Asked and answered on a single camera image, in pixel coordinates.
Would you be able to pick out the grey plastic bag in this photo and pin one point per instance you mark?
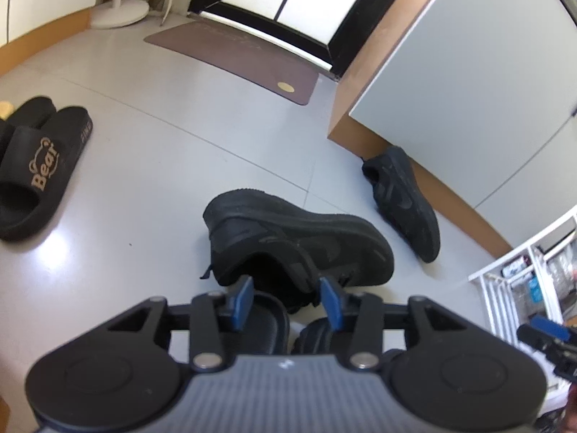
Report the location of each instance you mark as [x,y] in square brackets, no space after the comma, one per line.
[563,261]

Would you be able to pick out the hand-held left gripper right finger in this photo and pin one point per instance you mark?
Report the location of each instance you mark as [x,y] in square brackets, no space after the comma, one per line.
[332,302]

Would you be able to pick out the brown door mat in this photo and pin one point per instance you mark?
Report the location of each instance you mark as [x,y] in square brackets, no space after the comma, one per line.
[234,54]

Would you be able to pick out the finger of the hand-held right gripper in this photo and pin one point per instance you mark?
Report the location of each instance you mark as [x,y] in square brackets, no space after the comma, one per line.
[534,336]
[547,327]

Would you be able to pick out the black lace-up sneaker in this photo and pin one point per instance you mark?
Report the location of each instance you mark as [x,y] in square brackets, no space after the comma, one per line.
[293,234]
[401,198]

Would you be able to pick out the yellow slipper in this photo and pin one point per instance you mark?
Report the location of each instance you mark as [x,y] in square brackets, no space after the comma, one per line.
[5,109]

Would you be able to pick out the clear water bottle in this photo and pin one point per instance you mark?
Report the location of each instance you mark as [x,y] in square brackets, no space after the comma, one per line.
[538,291]

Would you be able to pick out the black chunky platform clog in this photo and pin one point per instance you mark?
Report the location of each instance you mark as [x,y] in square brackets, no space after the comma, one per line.
[270,324]
[311,338]

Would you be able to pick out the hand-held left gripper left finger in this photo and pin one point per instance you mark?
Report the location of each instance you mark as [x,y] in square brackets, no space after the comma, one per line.
[243,302]

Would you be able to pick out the white wall closet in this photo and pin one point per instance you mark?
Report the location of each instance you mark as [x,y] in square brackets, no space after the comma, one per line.
[36,0]

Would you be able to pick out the white shoe rack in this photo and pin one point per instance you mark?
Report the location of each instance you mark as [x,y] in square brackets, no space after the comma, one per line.
[478,276]

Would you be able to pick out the black slide with bear print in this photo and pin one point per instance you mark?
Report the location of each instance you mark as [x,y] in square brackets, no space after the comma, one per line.
[40,180]

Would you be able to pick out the black slide slipper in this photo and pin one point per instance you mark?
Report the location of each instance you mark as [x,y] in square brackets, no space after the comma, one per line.
[27,115]

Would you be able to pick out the dark spray bottle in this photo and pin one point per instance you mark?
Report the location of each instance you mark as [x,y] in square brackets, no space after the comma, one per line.
[514,268]

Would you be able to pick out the white cabinet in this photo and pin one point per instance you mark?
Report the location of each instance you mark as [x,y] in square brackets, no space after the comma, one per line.
[450,76]

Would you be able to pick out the black framed glass door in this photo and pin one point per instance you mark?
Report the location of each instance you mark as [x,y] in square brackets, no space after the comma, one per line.
[360,22]

